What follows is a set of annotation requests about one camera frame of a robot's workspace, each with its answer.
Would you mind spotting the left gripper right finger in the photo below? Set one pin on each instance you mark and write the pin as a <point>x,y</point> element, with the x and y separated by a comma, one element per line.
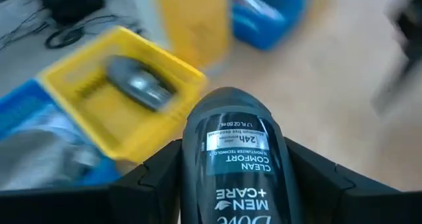
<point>336,197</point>

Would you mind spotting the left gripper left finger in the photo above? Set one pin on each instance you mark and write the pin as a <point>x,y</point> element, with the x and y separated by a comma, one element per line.
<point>155,191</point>

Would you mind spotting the clear bag with grey contents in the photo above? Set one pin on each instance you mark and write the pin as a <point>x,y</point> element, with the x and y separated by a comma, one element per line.
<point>39,164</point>

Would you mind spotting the clear bag with comb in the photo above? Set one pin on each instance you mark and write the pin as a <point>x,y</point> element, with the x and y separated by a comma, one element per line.
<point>49,122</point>

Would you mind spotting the white red blue toothpaste tube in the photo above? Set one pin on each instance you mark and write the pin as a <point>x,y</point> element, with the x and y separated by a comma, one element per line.
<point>257,3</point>

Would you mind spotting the yellow plastic bin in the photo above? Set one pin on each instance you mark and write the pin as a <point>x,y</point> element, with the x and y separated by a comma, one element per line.
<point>108,131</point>

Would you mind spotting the blue plastic bin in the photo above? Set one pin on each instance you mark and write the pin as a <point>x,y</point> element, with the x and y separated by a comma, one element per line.
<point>263,33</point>
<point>19,99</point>

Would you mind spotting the yellow and white bottle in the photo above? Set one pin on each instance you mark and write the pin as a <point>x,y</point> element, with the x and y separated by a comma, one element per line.
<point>194,19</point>

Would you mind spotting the black box device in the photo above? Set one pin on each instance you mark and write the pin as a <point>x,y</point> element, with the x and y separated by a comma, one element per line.
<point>72,5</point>

